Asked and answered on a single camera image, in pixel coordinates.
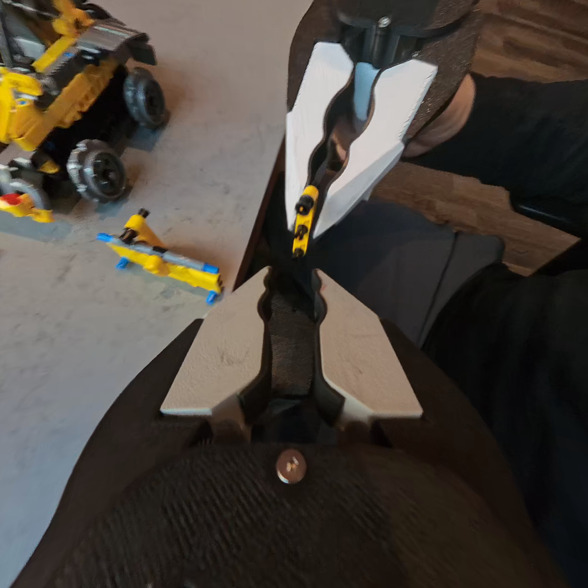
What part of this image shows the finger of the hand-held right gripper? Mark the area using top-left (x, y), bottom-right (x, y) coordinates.
top-left (285, 41), bottom-right (354, 230)
top-left (312, 59), bottom-right (438, 239)

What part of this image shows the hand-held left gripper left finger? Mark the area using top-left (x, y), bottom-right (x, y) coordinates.
top-left (160, 266), bottom-right (272, 428)

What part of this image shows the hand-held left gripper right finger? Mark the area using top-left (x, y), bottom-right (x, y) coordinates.
top-left (313, 269), bottom-right (423, 425)

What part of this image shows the yellow panel with grey axle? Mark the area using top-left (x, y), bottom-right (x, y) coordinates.
top-left (96, 208), bottom-right (226, 305)

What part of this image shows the person's right forearm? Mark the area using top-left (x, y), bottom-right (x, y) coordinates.
top-left (413, 73), bottom-right (588, 198)

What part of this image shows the person's right hand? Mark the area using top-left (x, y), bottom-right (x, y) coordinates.
top-left (404, 73), bottom-right (476, 159)

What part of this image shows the person's black clothing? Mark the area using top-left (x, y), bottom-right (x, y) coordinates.
top-left (236, 170), bottom-right (588, 588)

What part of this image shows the yellow grey brick vehicle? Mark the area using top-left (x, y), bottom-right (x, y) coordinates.
top-left (0, 0), bottom-right (171, 223)

